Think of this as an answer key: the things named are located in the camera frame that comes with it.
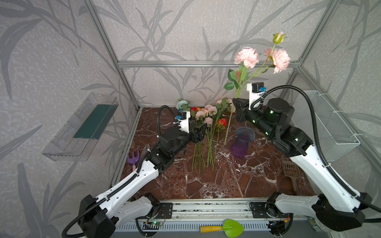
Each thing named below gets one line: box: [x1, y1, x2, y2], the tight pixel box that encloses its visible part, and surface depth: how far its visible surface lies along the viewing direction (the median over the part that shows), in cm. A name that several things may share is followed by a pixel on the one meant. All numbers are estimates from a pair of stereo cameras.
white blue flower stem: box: [176, 97, 191, 112], surface depth 112 cm
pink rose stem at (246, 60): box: [224, 31, 291, 145], surface depth 47 cm
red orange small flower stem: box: [190, 106, 201, 118], surface depth 109 cm
